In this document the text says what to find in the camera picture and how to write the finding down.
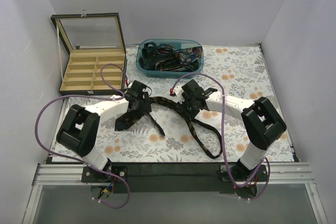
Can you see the pile of dark ties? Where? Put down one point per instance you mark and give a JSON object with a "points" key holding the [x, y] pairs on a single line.
{"points": [[161, 57]]}

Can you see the black gold floral tie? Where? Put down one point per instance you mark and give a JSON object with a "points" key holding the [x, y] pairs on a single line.
{"points": [[162, 103]]}

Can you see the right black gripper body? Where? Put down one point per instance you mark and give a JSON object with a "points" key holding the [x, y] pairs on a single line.
{"points": [[190, 105]]}

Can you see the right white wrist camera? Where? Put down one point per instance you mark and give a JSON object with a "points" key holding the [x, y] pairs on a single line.
{"points": [[178, 92]]}

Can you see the floral patterned table mat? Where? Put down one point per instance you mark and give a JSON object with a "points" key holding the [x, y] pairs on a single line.
{"points": [[164, 136]]}

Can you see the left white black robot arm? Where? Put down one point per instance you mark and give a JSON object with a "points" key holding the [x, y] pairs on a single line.
{"points": [[79, 129]]}

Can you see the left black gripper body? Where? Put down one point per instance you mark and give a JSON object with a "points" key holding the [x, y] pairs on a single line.
{"points": [[142, 103]]}

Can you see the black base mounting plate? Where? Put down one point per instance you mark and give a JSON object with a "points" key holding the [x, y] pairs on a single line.
{"points": [[171, 177]]}

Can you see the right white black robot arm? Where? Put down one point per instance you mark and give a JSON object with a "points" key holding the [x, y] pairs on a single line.
{"points": [[262, 122]]}

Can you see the teal plastic bin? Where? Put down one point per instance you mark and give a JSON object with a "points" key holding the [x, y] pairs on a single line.
{"points": [[178, 44]]}

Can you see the black compartment display box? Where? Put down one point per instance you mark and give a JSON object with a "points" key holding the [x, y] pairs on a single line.
{"points": [[97, 55]]}

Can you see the blue floral tie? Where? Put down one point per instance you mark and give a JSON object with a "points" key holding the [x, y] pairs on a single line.
{"points": [[188, 56]]}

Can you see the aluminium frame rail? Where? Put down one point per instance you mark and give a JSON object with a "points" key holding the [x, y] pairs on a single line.
{"points": [[290, 196]]}

